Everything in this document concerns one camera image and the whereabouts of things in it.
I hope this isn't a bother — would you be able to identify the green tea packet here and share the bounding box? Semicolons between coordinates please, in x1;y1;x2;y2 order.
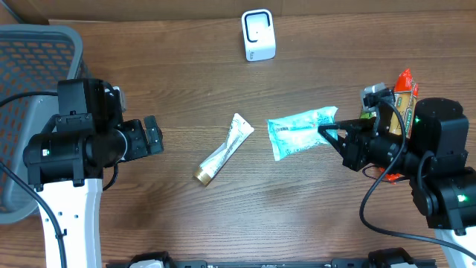
360;110;376;119

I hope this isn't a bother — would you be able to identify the orange spaghetti packet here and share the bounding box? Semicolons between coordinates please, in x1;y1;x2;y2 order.
383;68;419;184

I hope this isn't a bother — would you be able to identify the teal snack packet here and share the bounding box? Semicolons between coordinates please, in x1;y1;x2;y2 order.
267;106;338;161

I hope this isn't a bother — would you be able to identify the white tube gold cap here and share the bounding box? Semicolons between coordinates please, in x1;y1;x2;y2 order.
193;113;254;186

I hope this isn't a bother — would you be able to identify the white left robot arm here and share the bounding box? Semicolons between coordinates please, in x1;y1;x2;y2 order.
23;78;164;267

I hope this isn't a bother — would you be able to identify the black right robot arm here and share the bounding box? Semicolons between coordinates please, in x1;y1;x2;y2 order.
318;97;475;267

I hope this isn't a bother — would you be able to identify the white barcode scanner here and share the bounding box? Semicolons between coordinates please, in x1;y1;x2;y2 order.
241;9;277;62

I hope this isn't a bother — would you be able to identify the grey plastic mesh basket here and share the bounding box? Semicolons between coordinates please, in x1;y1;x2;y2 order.
0;24;92;226

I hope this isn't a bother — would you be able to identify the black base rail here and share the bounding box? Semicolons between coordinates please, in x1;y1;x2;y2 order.
106;248;437;268

